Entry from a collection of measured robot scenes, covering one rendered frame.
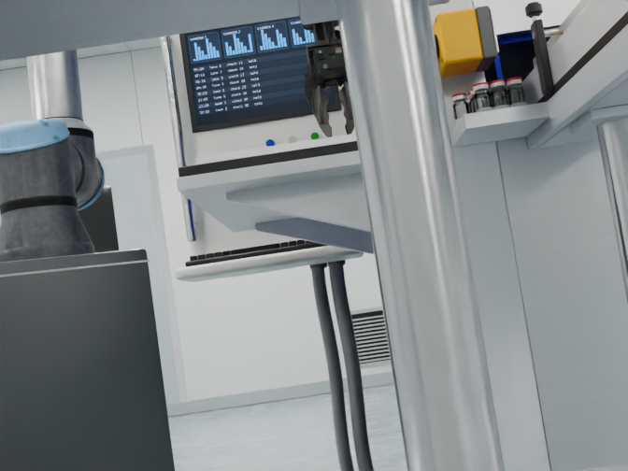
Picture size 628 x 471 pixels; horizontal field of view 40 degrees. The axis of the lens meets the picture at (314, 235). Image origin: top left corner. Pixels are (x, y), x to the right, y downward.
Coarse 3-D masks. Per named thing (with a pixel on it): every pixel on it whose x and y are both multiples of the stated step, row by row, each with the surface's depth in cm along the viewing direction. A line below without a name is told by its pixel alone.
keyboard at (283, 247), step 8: (304, 240) 204; (248, 248) 204; (256, 248) 204; (264, 248) 204; (272, 248) 204; (280, 248) 203; (288, 248) 203; (296, 248) 202; (304, 248) 202; (192, 256) 205; (200, 256) 205; (208, 256) 205; (216, 256) 204; (224, 256) 203; (232, 256) 203; (240, 256) 203; (248, 256) 203; (192, 264) 204
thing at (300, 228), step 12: (264, 228) 183; (276, 228) 183; (288, 228) 183; (300, 228) 183; (312, 228) 183; (324, 228) 183; (336, 228) 183; (348, 228) 183; (312, 240) 182; (324, 240) 182; (336, 240) 182; (348, 240) 182; (360, 240) 182; (372, 252) 182
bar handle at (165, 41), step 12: (168, 36) 224; (168, 48) 224; (168, 60) 223; (168, 72) 223; (168, 84) 223; (168, 96) 223; (180, 120) 223; (180, 132) 222; (180, 144) 222; (180, 156) 221; (192, 204) 221; (192, 216) 220; (192, 228) 220; (192, 240) 220
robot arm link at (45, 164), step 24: (48, 120) 133; (0, 144) 131; (24, 144) 130; (48, 144) 131; (72, 144) 143; (0, 168) 131; (24, 168) 130; (48, 168) 131; (72, 168) 136; (0, 192) 131; (24, 192) 129; (48, 192) 130; (72, 192) 134
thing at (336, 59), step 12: (312, 24) 148; (324, 24) 146; (336, 24) 150; (324, 36) 143; (312, 48) 145; (324, 48) 143; (336, 48) 143; (312, 60) 147; (324, 60) 143; (336, 60) 143; (312, 72) 149; (324, 72) 143; (336, 72) 143; (324, 84) 149
